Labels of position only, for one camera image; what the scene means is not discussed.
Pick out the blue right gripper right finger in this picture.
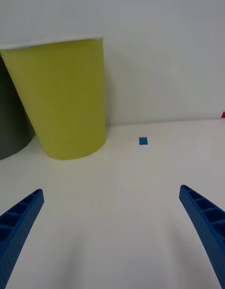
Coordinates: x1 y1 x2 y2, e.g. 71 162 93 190
179 184 225 289

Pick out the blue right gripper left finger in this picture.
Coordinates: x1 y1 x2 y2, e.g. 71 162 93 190
0 188 45 289

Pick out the grey plastic waste bin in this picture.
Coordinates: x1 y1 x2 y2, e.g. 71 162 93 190
0 56 36 160

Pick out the yellow-green plastic waste bin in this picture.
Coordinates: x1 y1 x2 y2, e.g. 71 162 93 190
0 36 107 161

